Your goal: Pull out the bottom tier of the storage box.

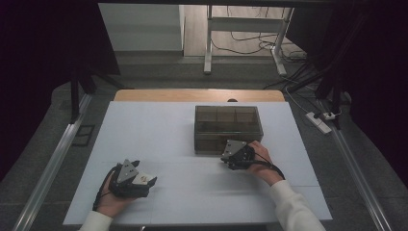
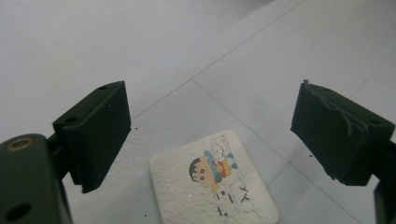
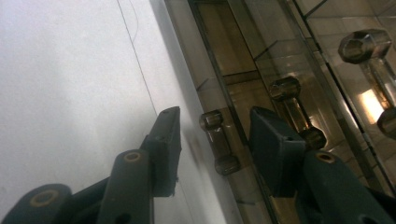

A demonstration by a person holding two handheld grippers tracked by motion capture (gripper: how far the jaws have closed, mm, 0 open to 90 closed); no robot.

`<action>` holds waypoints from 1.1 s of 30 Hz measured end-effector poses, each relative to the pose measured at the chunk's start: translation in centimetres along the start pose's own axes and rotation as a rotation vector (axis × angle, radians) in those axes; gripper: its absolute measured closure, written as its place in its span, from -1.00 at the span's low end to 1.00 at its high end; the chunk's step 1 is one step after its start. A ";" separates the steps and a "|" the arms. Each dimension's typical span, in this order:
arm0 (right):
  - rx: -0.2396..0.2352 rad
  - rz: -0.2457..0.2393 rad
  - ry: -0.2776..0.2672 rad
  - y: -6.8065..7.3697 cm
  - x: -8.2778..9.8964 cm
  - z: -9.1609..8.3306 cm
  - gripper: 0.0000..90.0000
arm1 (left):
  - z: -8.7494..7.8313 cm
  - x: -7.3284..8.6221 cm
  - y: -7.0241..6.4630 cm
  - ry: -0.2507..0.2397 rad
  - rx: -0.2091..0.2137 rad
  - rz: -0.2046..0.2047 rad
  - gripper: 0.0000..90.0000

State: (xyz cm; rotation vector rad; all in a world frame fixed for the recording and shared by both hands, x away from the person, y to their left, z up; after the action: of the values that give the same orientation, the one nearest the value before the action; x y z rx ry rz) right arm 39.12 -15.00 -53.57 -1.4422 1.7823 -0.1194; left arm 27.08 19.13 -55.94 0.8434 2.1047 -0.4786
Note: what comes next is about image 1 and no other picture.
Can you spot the aluminium floor rail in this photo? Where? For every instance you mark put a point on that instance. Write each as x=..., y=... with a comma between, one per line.
x=54, y=160
x=356, y=166

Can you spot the person's left hand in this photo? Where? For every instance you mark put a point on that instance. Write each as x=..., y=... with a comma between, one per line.
x=110, y=205

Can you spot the black metal stand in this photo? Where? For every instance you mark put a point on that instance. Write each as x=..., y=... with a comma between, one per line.
x=75, y=96
x=333, y=93

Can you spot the wooden table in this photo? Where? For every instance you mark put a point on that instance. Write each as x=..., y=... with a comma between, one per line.
x=179, y=95

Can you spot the small white packet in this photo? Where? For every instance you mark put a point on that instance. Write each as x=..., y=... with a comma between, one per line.
x=142, y=178

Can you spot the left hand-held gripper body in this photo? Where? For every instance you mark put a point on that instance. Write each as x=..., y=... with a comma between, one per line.
x=126, y=174

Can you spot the smoky transparent storage box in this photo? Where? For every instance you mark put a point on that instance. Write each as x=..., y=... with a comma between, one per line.
x=218, y=125

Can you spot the white desk frame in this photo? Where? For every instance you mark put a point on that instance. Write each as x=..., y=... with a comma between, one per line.
x=243, y=25

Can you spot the dark curtain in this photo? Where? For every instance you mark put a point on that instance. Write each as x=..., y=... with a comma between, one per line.
x=375, y=70
x=41, y=70

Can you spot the white table cover board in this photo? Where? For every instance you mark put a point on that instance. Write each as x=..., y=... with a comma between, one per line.
x=179, y=192

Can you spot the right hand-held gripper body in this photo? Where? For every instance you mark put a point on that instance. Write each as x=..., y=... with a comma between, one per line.
x=239, y=154

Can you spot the white plug adapter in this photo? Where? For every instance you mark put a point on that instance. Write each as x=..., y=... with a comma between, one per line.
x=329, y=115

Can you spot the white power strip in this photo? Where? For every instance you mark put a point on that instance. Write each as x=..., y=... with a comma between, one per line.
x=318, y=123

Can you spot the person's right hand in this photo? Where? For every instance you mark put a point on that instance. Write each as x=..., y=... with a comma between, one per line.
x=263, y=163

